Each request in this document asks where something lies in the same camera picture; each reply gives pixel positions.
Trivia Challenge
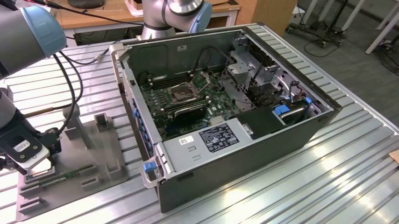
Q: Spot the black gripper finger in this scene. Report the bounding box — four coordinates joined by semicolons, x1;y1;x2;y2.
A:
0;153;30;176

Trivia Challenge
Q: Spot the silver CPU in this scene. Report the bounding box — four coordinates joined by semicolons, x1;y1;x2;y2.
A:
27;167;55;180

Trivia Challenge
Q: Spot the black RAM slot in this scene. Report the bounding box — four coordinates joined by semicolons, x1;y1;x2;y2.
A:
162;99;210;112
146;74;191;83
150;79;193;91

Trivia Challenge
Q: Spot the CPU socket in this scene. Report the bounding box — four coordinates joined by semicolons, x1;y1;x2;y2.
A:
169;85;201;105

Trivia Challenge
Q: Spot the green RAM stick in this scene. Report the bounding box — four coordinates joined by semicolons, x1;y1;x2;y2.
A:
39;165;96;189

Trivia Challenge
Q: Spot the grey parts rack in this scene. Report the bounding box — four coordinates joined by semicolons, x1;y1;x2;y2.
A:
15;102;131;222

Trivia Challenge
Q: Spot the blue case latch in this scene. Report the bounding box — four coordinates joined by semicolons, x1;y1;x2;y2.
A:
142;161;157;175

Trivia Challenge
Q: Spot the green motherboard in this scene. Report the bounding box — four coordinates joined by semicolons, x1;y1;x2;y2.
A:
137;70;250;140

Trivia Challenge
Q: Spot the grey power supply unit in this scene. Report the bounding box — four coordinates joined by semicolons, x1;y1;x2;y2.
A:
161;117;254;176

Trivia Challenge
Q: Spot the wooden desk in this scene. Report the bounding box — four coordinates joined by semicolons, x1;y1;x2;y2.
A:
58;0;243;47

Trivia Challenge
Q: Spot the open black PC case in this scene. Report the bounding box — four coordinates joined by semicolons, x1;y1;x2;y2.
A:
108;22;343;213

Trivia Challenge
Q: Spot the black round base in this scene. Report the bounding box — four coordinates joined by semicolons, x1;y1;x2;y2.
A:
68;0;106;7

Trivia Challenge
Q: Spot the metal socket cover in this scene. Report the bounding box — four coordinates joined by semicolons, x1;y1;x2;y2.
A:
190;71;217;93

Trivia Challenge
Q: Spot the white cardboard tray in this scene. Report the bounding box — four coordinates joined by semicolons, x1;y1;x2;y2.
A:
125;0;147;17

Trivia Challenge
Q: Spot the grey metal drive cage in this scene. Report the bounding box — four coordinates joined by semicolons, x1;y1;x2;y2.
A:
222;50;262;110

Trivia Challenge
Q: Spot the wooden cabinet panel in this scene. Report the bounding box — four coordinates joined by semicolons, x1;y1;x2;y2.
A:
242;0;297;38

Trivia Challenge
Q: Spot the black rolling stand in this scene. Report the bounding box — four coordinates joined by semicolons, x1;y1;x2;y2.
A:
286;0;347;49

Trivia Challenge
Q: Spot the small wooden block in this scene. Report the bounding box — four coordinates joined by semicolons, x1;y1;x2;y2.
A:
389;150;399;168

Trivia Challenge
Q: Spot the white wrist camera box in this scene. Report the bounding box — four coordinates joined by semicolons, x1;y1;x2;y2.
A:
6;134;52;170

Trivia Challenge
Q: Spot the black cable with silver plug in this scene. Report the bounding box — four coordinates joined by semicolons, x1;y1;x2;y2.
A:
59;39;123;66

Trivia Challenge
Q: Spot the black flat cable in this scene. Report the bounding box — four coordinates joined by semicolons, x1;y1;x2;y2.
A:
249;61;263;83

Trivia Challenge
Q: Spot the white table frame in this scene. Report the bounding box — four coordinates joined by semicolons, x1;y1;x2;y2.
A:
301;0;365;32
365;0;399;56

